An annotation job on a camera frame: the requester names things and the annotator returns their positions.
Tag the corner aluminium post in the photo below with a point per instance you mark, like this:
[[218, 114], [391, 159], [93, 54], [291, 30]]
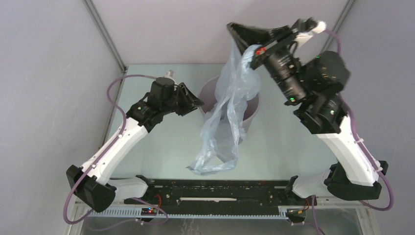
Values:
[[102, 29], [338, 24]]

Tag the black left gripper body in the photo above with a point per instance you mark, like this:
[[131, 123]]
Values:
[[169, 106]]

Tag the white slotted cable duct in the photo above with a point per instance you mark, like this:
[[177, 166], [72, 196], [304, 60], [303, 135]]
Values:
[[147, 212]]

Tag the light blue plastic trash bag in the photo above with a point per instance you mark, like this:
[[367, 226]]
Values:
[[223, 129]]

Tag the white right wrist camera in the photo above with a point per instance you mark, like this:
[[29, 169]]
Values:
[[304, 29]]

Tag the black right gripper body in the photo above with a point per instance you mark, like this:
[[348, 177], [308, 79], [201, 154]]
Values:
[[279, 62]]

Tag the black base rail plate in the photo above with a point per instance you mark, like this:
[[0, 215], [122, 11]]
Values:
[[223, 196]]

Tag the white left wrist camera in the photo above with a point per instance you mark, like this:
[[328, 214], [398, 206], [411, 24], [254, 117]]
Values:
[[170, 75]]

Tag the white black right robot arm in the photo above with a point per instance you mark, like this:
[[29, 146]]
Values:
[[315, 89]]

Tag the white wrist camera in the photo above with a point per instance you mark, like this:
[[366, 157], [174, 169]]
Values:
[[304, 29], [170, 75]]

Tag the left corner aluminium post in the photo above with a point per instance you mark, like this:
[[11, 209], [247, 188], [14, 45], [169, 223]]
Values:
[[102, 29]]

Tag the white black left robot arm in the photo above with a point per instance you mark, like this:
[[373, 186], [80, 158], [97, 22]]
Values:
[[92, 181]]

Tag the grey plastic trash bin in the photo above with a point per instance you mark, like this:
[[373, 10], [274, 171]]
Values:
[[206, 94]]

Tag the right corner aluminium post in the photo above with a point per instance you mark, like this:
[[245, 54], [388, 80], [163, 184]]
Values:
[[338, 24]]

